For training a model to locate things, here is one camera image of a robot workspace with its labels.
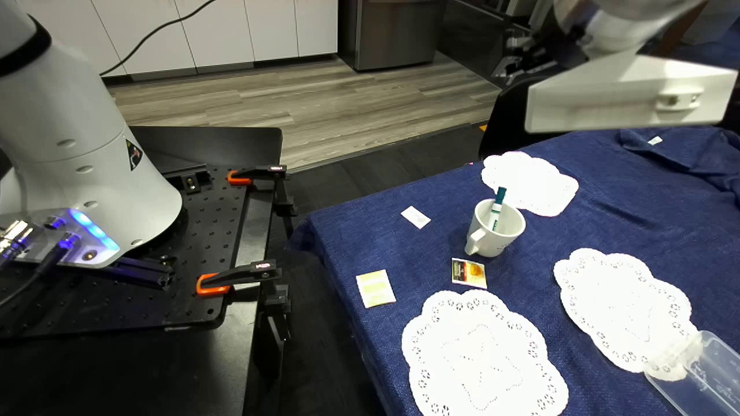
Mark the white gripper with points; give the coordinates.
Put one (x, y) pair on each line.
(616, 94)

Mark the teal capped marker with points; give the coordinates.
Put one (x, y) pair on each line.
(501, 198)

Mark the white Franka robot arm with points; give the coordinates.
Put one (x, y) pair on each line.
(69, 140)

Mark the white ceramic mug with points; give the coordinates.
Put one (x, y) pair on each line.
(503, 235)

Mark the small white cloth tag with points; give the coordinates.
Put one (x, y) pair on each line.
(654, 140)

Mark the black chair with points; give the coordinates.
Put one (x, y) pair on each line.
(509, 124)

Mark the white paper lace doily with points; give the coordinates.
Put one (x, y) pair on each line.
(626, 312)
(481, 358)
(534, 182)

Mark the blue denim table cloth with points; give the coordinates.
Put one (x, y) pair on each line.
(616, 215)

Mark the dark background furniture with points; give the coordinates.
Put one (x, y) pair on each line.
(486, 36)

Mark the small colourful sachet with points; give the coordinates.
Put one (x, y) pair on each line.
(467, 273)

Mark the stainless steel appliance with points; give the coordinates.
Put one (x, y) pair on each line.
(389, 30)

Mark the small white paper sachet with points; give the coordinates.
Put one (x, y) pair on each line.
(414, 219)

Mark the clear plastic container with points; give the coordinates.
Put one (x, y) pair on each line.
(705, 383)

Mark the pale yellow paper sachet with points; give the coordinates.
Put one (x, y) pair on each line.
(375, 290)

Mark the black orange bar clamp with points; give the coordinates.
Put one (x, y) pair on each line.
(254, 176)
(232, 279)

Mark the white cabinet row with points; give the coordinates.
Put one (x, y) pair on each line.
(232, 30)

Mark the black perforated robot table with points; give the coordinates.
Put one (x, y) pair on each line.
(208, 233)

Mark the small black bracket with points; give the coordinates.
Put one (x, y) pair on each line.
(198, 182)

